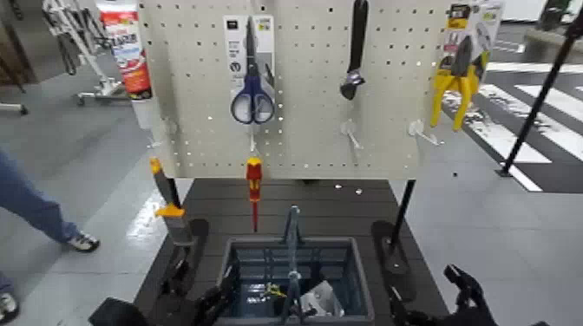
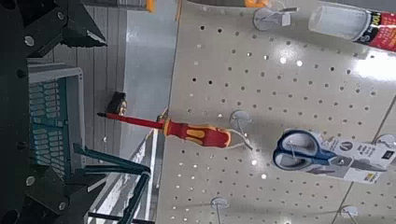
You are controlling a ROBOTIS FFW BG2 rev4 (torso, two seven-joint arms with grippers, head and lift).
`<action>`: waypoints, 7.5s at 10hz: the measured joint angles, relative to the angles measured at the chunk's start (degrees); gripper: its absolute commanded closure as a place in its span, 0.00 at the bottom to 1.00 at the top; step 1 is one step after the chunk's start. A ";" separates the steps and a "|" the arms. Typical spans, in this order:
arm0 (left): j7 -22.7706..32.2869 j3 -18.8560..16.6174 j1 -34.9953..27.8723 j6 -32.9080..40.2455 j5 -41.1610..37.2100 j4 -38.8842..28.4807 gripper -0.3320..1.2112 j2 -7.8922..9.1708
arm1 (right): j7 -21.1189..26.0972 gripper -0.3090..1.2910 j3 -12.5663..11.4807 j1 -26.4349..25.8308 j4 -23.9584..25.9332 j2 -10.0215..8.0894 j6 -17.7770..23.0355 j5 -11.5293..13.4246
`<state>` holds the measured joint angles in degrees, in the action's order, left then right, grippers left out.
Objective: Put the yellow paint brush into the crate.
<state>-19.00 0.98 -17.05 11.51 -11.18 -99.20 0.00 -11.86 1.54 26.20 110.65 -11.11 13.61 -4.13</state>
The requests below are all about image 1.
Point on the white packaged item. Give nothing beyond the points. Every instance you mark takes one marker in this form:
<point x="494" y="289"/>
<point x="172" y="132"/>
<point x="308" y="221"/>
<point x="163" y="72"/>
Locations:
<point x="323" y="298"/>

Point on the grey plastic crate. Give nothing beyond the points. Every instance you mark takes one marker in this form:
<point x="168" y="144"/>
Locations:
<point x="328" y="242"/>

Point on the dark brown cabinet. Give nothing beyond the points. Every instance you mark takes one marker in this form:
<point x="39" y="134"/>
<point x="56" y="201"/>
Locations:
<point x="16" y="41"/>

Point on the white wheeled rack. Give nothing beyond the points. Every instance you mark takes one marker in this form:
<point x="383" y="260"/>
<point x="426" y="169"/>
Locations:
<point x="98" y="86"/>

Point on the black background object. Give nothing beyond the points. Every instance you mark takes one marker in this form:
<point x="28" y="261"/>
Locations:
<point x="553" y="13"/>

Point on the black adjustable wrench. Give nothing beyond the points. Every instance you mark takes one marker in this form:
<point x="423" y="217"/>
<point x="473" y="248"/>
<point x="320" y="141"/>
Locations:
<point x="358" y="36"/>

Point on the blue scissors on card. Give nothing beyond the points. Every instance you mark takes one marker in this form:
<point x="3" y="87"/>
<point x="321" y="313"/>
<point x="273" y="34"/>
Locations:
<point x="252" y="82"/>

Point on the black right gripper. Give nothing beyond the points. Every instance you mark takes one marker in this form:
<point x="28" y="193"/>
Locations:
<point x="451" y="318"/>

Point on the grey chair base leg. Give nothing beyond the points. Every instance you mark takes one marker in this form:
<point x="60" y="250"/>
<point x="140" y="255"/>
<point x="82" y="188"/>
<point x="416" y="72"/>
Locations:
<point x="13" y="108"/>

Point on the black tripod pole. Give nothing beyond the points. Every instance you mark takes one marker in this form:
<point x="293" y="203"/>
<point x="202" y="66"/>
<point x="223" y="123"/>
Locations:
<point x="539" y="100"/>

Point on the black pegboard stand post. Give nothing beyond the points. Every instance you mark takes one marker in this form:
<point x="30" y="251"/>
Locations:
<point x="174" y="193"/>
<point x="405" y="205"/>

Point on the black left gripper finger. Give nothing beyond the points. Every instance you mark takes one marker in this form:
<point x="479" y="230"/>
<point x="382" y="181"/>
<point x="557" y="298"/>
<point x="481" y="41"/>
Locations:
<point x="209" y="307"/>
<point x="231" y="282"/>

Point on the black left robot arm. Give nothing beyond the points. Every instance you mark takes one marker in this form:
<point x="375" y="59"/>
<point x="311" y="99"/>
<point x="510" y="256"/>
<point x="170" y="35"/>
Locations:
<point x="116" y="314"/>

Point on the red yellow screwdriver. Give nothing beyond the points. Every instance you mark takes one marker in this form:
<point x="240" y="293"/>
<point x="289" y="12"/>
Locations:
<point x="254" y="177"/>

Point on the pegboard hook with round base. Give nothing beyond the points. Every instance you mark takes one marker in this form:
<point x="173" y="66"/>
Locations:
<point x="350" y="132"/>
<point x="252" y="141"/>
<point x="416" y="129"/>

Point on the beige metal pegboard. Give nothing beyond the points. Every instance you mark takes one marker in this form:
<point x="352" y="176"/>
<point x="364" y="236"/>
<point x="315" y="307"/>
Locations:
<point x="309" y="114"/>

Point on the yellow pliers in package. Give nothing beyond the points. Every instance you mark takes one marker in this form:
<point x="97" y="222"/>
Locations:
<point x="460" y="82"/>

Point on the white sneaker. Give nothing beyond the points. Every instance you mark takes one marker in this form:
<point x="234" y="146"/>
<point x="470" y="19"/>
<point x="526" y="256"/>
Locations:
<point x="84" y="242"/>
<point x="7" y="307"/>

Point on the small yellow item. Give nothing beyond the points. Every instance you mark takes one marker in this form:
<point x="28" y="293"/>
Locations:
<point x="273" y="289"/>

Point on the person's leg in jeans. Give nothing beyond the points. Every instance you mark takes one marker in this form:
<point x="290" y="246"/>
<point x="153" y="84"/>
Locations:
<point x="4" y="282"/>
<point x="32" y="205"/>

